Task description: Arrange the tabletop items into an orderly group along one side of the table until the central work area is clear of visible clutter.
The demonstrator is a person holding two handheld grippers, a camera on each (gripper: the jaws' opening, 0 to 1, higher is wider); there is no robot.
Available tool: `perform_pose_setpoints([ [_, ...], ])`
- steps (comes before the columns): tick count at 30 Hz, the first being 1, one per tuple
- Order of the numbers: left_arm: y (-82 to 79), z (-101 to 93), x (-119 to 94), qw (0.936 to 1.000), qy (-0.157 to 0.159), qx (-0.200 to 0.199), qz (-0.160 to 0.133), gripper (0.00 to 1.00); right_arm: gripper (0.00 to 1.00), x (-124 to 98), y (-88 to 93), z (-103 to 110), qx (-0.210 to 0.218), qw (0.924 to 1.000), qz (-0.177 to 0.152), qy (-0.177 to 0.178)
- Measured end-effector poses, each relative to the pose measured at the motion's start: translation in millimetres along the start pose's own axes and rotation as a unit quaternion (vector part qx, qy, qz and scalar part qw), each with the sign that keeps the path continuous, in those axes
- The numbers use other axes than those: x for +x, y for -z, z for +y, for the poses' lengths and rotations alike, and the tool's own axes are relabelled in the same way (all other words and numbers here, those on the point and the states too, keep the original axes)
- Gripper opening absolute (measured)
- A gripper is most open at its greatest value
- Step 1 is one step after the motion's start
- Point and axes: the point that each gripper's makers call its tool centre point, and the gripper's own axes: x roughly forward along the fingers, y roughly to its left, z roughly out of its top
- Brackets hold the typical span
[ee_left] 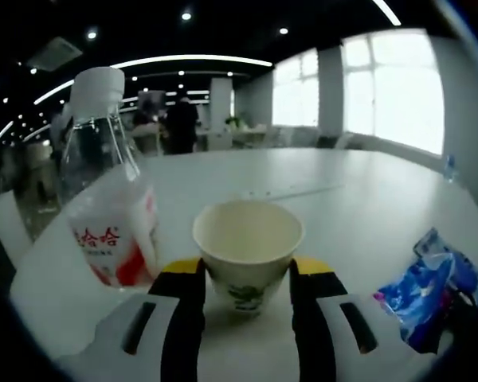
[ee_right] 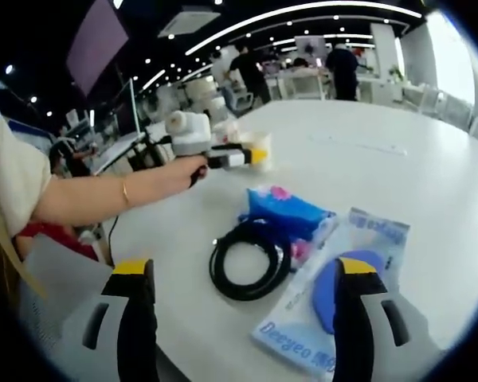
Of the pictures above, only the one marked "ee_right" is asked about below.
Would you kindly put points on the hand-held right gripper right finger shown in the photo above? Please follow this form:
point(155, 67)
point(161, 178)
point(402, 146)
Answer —
point(354, 330)

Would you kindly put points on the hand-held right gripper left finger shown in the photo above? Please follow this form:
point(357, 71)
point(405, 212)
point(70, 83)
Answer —
point(137, 330)

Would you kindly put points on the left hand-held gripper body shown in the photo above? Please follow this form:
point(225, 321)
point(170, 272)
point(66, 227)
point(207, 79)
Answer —
point(191, 133)

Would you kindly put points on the clear water bottle red label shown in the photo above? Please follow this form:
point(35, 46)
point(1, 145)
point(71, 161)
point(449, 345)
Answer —
point(226, 131)

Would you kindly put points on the white paper cup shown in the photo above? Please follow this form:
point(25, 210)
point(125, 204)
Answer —
point(259, 141)

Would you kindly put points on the wet wipe pack blue lid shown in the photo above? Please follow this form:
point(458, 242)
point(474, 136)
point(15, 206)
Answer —
point(302, 302)

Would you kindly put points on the blue tissue packet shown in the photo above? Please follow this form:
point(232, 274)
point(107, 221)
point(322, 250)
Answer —
point(287, 211)

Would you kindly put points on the person's left hand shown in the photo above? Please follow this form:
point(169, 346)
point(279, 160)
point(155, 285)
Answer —
point(183, 173)

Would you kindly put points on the grey cloth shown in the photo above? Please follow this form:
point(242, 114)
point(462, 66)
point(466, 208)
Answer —
point(63, 286)

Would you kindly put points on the red cloth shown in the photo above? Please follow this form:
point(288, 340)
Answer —
point(56, 238)

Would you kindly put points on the white table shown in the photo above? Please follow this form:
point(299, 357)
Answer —
point(382, 179)

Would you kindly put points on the cream shirt sleeve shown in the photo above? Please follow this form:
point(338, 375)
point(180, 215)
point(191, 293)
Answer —
point(12, 175)

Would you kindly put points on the purple wall screen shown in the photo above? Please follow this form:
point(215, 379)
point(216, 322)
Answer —
point(97, 44)

